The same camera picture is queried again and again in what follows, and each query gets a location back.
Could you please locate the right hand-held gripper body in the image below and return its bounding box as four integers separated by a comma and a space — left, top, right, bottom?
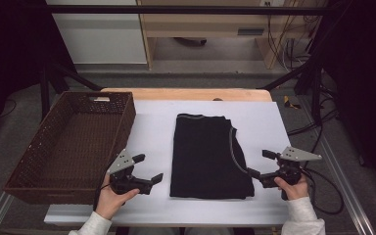
259, 146, 323, 189

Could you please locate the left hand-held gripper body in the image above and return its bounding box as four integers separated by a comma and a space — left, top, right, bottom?
106, 148, 153, 196

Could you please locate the brown woven basket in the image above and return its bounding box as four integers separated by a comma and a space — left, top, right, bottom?
2, 90, 137, 206

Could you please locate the black garment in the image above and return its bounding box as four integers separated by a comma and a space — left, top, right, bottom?
168, 113, 256, 201

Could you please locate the person's right hand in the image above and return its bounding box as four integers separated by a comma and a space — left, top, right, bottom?
273, 173, 309, 202

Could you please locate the person's left hand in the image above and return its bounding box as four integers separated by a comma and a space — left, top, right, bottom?
94, 173, 141, 220

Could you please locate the white table board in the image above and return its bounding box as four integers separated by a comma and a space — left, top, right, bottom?
43, 99, 321, 228

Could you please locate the yellow and black tape piece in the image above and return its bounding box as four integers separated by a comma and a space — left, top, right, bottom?
282, 95, 303, 111

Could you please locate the black metal stand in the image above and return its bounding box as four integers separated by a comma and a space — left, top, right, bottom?
38, 61, 105, 119
257, 58, 325, 127

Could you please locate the wooden table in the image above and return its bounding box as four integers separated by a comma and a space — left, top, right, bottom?
100, 86, 273, 103

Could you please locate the black curtain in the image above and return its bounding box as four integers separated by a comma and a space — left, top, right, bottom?
316, 0, 376, 200
0, 0, 76, 145

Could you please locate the white cabinet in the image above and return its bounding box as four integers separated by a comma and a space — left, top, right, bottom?
45, 0, 148, 66

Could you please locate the light wooden desk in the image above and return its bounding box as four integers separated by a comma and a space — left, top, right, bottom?
136, 0, 328, 71

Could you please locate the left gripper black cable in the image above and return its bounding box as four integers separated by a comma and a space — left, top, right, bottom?
92, 183, 112, 212

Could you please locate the black looped floor cable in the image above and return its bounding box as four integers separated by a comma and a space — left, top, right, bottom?
301, 124, 345, 216

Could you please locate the bundle of hanging cables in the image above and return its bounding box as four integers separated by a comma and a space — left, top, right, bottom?
265, 1, 321, 72

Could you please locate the thin black floor cable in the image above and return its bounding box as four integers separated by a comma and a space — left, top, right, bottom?
0, 98, 18, 119

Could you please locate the black horizontal frame bar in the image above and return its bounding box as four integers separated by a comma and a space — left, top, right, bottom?
44, 4, 336, 17

